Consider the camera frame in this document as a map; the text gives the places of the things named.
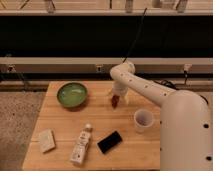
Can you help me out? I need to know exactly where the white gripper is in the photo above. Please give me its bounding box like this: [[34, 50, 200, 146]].
[[108, 81, 129, 103]]

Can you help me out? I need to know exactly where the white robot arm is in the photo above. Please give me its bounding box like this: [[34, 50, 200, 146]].
[[110, 61, 213, 171]]

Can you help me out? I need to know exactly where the white plastic cup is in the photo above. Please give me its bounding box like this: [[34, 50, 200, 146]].
[[133, 109, 154, 133]]

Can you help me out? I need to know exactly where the green ceramic bowl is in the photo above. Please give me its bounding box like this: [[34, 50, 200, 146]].
[[57, 82, 88, 108]]

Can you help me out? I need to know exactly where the black smartphone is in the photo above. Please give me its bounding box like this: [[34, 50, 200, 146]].
[[97, 131, 122, 154]]

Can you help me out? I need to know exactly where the white plastic bottle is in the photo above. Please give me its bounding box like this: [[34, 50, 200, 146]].
[[70, 124, 92, 165]]

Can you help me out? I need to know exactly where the beige sponge block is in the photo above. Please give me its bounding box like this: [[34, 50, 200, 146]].
[[38, 129, 56, 153]]

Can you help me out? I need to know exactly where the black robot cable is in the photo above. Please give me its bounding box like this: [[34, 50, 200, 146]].
[[153, 71, 189, 91]]

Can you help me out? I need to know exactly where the black hanging cable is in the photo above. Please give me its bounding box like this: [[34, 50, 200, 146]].
[[121, 7, 148, 64]]

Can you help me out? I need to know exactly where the grey metal rail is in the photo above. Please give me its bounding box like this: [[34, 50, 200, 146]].
[[0, 57, 213, 74]]

